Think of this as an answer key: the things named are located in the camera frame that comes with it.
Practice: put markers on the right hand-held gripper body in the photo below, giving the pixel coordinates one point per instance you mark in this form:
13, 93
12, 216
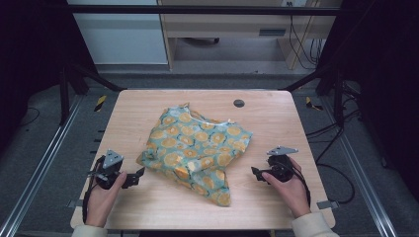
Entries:
280, 164

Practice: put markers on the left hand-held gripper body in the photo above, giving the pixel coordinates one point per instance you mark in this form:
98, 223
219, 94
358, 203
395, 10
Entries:
110, 168

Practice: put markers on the teal orange-print cloth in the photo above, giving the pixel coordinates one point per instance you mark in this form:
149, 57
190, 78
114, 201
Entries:
194, 154

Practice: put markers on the person's right hand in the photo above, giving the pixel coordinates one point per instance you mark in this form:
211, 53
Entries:
291, 194

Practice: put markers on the person's left hand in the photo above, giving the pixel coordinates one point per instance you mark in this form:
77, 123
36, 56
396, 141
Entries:
102, 201

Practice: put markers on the person's left cream sleeve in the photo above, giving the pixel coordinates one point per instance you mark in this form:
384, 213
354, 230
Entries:
89, 231

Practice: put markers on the yellow black striped tape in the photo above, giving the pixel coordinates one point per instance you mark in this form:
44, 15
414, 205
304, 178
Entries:
312, 104
100, 102

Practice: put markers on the grey round table grommet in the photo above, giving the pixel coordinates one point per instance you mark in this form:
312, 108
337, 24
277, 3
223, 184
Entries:
238, 103

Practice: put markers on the black metal stand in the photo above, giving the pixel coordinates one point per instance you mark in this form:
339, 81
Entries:
329, 82
75, 82

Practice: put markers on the white cabinet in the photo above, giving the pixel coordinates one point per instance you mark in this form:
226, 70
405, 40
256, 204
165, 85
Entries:
122, 36

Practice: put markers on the light wooden desk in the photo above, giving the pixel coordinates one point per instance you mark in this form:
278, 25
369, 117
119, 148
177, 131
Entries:
227, 26

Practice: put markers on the grey table bracket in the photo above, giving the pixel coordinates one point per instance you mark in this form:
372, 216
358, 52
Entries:
74, 203
328, 204

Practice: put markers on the aluminium floor rail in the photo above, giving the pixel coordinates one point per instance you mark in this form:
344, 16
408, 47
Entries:
362, 171
39, 168

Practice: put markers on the black horizontal frame bar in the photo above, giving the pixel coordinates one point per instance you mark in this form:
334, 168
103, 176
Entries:
197, 10

